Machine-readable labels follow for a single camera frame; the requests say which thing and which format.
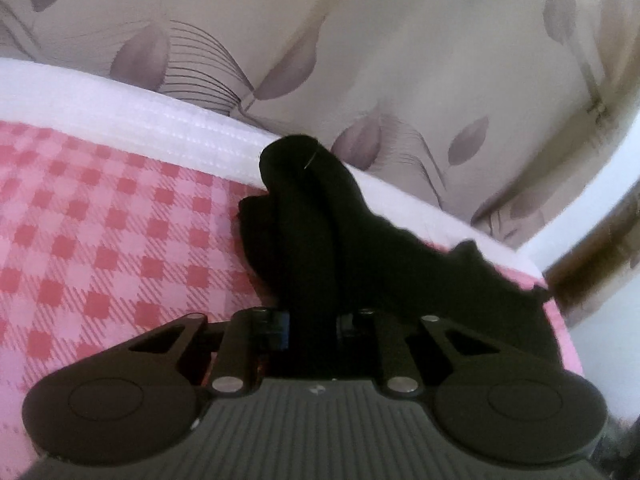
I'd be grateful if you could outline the pink checked bed sheet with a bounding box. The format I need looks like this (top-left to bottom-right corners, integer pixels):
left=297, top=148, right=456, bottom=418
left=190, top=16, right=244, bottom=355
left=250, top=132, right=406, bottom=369
left=0, top=120, right=586, bottom=461

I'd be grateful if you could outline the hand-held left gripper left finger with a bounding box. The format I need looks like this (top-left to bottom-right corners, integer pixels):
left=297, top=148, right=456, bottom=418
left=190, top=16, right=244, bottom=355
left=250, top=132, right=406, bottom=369
left=124, top=308, right=292, bottom=396

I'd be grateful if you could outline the black cloth garment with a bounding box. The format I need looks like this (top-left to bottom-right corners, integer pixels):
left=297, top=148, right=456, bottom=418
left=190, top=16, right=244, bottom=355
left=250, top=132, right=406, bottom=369
left=237, top=134, right=561, bottom=378

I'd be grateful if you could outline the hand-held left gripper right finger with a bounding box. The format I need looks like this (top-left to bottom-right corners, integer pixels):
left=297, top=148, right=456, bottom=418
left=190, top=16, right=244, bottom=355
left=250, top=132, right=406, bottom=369
left=339, top=310, right=507, bottom=396

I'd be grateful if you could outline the brown wooden furniture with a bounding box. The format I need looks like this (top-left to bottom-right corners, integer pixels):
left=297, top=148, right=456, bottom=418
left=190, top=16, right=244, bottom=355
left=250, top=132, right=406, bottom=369
left=542, top=195, right=640, bottom=321

